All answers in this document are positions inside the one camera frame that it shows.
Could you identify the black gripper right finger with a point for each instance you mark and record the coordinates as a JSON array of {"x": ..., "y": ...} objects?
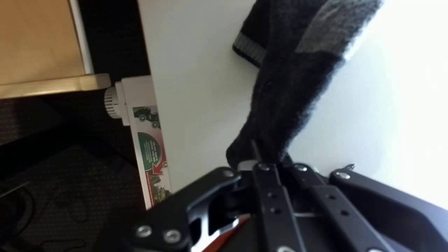
[{"x": 355, "y": 214}]

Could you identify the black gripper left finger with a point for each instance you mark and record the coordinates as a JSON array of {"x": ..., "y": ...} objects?
[{"x": 273, "y": 210}]

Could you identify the white printed box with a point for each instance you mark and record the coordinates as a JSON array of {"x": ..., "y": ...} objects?
[{"x": 128, "y": 95}]

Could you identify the green red printed leaflet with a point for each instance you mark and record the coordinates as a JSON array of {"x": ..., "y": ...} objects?
[{"x": 153, "y": 154}]

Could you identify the wooden side table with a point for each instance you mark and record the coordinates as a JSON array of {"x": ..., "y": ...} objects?
[{"x": 37, "y": 46}]

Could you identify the black grey sock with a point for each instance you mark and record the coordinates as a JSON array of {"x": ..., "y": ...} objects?
[{"x": 289, "y": 92}]

